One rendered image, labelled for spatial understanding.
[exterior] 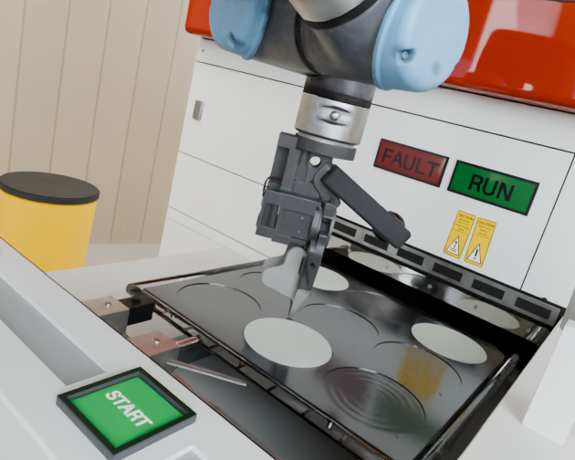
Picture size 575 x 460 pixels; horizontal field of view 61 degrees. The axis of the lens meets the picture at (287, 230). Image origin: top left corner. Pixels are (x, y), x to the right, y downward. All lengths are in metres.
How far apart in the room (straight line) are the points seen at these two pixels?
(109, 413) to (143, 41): 2.85
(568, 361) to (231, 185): 0.75
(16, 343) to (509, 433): 0.34
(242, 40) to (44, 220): 1.67
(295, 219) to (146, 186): 2.73
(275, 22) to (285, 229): 0.22
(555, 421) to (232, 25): 0.39
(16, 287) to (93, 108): 2.60
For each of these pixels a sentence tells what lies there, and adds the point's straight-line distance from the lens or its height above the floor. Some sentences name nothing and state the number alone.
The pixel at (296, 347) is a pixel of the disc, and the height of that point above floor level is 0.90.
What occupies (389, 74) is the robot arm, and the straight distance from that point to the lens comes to 0.35.
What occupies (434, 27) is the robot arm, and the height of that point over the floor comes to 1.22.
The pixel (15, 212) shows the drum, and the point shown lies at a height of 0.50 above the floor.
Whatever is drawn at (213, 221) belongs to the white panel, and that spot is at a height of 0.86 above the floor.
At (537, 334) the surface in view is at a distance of 0.76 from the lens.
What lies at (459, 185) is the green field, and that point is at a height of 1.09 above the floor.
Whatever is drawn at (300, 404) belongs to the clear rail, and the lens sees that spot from 0.46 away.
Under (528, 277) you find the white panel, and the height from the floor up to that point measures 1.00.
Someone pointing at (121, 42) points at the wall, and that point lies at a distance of 3.03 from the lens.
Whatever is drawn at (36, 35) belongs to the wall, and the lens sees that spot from 2.90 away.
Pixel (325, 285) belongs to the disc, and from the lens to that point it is 0.74.
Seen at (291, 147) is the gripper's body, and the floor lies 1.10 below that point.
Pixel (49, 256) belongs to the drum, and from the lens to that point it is 2.10.
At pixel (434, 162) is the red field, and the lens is 0.79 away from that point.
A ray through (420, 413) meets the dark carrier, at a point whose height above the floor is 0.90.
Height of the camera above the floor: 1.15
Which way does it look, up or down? 15 degrees down
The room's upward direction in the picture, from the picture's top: 15 degrees clockwise
